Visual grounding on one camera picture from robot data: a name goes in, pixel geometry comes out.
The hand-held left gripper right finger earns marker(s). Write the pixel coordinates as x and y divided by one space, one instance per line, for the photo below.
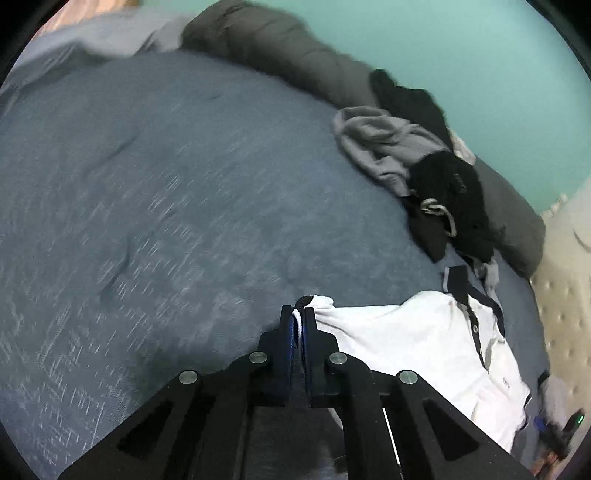
309 350

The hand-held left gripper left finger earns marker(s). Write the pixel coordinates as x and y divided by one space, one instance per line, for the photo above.
288 350

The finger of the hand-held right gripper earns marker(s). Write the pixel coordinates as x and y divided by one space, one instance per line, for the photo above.
541 423

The white polo shirt black trim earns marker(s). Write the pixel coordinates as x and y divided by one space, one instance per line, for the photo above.
406 346

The cream tufted headboard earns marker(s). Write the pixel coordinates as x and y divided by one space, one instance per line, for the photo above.
565 286

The black jacket with white piping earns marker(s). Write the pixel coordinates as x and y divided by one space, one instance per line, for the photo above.
457 198

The grey sweatshirt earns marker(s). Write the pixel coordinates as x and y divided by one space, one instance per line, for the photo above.
374 138

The white cloth garment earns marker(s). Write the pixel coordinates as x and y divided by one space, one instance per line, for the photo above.
464 147

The plain black garment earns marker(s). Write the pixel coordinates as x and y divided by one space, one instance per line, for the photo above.
415 101

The dark grey duvet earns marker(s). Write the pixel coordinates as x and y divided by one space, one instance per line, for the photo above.
286 50

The pink curtain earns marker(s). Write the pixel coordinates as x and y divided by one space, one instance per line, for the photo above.
83 14

